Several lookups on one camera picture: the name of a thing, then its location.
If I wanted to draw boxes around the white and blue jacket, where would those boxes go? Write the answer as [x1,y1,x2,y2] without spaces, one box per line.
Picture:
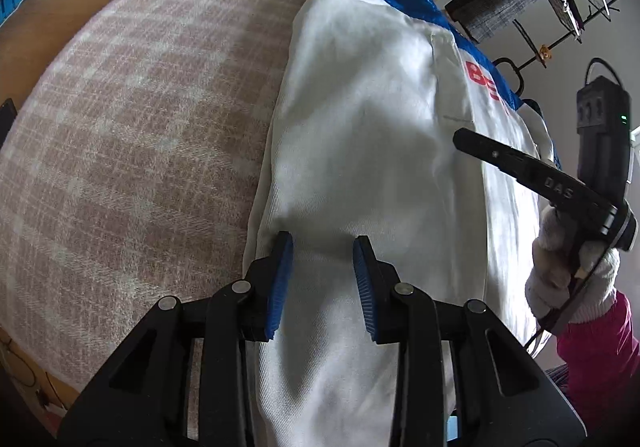
[247,0,563,447]

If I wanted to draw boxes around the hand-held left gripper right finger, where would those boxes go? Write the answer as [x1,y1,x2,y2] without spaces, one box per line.
[351,234,588,447]

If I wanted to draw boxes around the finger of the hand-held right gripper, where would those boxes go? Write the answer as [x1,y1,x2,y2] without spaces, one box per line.
[452,128,533,184]

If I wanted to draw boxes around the person's right forearm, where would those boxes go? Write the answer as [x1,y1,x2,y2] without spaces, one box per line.
[555,289,640,428]

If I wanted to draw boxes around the black metal clothes rack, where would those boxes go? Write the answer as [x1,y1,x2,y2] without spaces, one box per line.
[245,0,631,95]

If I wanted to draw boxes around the pink plaid blanket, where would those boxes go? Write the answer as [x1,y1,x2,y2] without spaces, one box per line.
[0,0,381,443]

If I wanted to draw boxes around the person's right hand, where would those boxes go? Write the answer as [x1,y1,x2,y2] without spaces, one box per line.
[525,204,621,325]

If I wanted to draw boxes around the person's striped pants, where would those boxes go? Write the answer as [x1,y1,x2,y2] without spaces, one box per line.
[545,364,573,395]

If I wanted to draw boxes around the black flat device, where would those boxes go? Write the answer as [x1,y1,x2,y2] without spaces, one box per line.
[0,97,19,148]

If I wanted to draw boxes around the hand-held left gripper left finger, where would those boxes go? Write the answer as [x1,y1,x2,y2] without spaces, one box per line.
[57,230,296,447]

